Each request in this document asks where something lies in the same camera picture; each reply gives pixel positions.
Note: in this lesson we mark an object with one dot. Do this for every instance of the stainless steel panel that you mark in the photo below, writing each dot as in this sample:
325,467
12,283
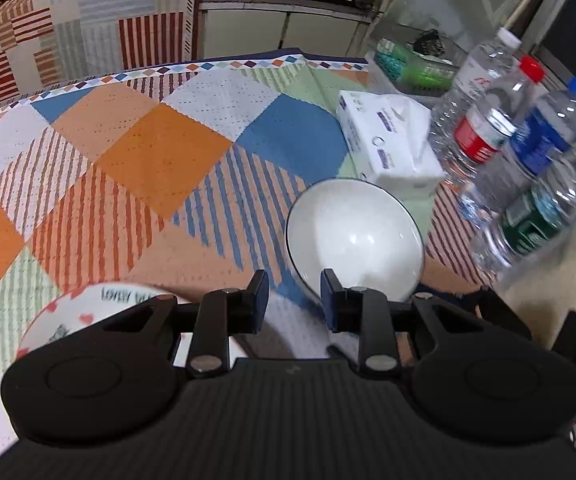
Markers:
443,0

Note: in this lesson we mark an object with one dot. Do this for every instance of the green label water bottle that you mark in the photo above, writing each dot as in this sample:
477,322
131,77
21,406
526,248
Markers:
523,225

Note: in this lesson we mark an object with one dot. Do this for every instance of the green plastic basket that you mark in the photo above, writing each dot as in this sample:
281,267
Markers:
398,60

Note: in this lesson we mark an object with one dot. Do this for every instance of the white bunny print plate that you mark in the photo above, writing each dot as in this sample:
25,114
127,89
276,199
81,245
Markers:
67,315

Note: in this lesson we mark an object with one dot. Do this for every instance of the red cap water bottle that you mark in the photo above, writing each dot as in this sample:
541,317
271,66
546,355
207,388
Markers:
478,135

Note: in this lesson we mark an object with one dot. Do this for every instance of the striped patchwork counter cloth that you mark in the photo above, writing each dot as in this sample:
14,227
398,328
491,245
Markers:
67,25

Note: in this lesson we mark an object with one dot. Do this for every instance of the white cap clear water bottle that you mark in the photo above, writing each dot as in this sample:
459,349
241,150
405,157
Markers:
473,80

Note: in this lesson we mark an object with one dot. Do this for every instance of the white ribbed bowl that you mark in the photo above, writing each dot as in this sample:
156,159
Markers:
358,240

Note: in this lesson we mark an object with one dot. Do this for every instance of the blue cap water bottle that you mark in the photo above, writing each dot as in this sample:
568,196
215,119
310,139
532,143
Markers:
543,130

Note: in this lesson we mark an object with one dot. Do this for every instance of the white tissue pack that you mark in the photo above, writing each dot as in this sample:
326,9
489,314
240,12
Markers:
393,160

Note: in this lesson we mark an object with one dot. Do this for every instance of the white base cabinet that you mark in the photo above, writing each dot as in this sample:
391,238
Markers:
268,30

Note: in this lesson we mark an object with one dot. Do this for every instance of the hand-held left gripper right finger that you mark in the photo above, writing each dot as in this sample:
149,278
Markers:
329,300

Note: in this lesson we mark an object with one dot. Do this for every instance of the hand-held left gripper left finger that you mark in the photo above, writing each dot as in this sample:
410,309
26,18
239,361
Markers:
260,302

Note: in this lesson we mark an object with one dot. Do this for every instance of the patchwork tablecloth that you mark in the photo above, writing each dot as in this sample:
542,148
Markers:
142,160

